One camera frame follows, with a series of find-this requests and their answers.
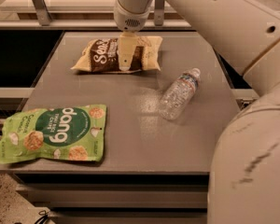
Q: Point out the clear plastic water bottle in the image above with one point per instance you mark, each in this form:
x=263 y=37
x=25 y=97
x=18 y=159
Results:
x=178 y=95

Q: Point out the green rice chip bag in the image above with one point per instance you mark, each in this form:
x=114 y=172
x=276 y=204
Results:
x=63 y=134

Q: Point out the metal frame railing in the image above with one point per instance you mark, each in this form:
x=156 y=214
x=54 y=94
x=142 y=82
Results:
x=77 y=15

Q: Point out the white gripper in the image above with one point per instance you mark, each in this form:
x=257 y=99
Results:
x=131 y=19

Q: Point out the brown and cream chip bag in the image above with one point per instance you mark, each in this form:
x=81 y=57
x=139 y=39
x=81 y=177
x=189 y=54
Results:
x=102 y=56

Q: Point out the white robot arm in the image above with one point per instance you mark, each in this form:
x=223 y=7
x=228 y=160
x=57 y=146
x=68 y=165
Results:
x=244 y=179

